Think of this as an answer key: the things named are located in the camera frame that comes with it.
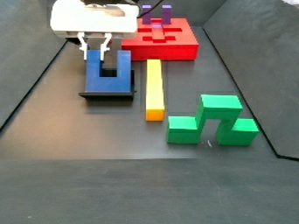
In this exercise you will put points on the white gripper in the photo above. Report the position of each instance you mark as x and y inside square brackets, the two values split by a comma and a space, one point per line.
[78, 19]

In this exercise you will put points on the blue U-shaped block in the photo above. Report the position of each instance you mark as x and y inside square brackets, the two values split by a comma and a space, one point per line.
[94, 62]

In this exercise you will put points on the red base block with slots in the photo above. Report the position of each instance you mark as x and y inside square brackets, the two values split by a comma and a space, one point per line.
[163, 41]

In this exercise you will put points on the yellow long bar block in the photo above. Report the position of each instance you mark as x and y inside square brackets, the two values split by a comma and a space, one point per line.
[154, 91]

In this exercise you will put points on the purple U-shaped block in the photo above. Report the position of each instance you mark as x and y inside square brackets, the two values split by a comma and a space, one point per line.
[162, 18]

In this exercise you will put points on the green stepped arch block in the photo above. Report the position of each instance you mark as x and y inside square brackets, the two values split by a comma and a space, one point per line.
[235, 131]

